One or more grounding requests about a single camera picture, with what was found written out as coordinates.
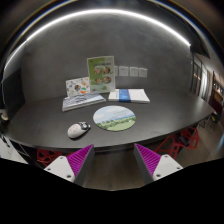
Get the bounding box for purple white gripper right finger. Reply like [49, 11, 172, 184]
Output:
[134, 144, 182, 184]

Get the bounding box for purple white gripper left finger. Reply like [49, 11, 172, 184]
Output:
[45, 144, 95, 186]

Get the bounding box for white computer mouse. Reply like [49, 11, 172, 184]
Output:
[67, 122, 90, 139]

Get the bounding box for round landscape mouse pad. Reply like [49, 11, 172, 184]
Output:
[93, 106, 136, 132]

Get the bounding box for red geometric stool left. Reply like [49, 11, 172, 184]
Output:
[37, 149, 70, 167]

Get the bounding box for red geometric stool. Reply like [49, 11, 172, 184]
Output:
[37, 149, 70, 167]
[155, 127, 199, 159]

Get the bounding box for red geometric stool right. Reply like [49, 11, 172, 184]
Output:
[155, 127, 199, 159]

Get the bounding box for grey patterned book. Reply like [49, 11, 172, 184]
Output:
[62, 93, 106, 112]

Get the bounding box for white book blue band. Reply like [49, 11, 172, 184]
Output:
[108, 89, 150, 103]

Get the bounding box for white colourful standing card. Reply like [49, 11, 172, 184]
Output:
[66, 77, 90, 97]

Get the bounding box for green standing brochure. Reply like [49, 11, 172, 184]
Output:
[87, 56, 116, 93]

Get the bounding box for curved ceiling light strip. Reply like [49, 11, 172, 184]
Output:
[3, 8, 191, 72]

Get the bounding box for white wall plate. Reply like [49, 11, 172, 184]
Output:
[139, 68, 147, 78]
[119, 66, 129, 76]
[130, 67, 139, 77]

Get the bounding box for white wall plate partly hidden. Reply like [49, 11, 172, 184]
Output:
[114, 66, 118, 76]

